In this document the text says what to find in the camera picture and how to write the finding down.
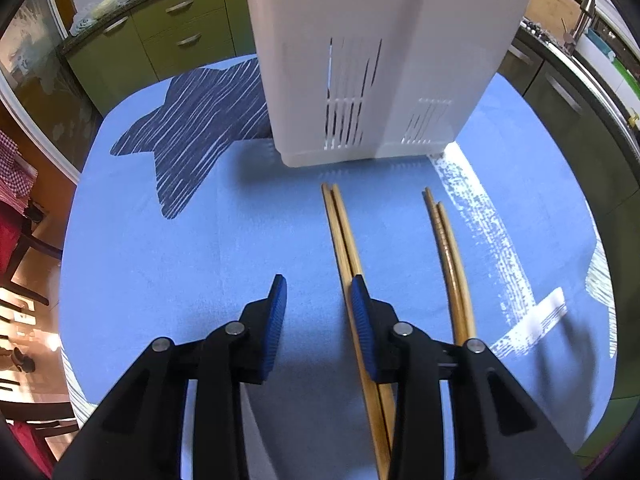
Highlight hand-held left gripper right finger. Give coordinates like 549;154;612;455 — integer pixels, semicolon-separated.
350;274;583;480

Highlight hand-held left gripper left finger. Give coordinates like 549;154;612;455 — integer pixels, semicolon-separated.
52;274;288;480

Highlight bamboo chopstick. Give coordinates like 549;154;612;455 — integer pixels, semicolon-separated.
423;187;463;348
330;183;398;480
436;202;477;346

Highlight pair wooden chopsticks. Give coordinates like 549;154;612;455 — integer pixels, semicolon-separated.
320;183;391;480

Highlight white plastic utensil holder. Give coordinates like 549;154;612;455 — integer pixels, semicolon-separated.
242;0;541;168

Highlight blue star print tablecloth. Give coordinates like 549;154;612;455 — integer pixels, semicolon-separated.
59;55;618;480

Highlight dark wooden chair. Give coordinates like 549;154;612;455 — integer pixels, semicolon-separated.
0;400;81;480
0;200;63;307

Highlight red checked apron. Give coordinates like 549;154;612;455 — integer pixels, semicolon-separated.
0;130;39;211

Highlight steel double sink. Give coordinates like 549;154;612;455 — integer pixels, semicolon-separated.
520;17;640;133

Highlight frosted glass sliding door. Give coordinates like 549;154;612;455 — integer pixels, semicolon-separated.
0;0;103;183

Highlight clear plastic bag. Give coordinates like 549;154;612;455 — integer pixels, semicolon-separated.
69;0;135;37

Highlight green plastic tray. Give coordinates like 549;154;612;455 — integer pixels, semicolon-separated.
607;52;639;87

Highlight tall steel faucet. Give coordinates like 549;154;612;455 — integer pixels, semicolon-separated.
562;0;601;56

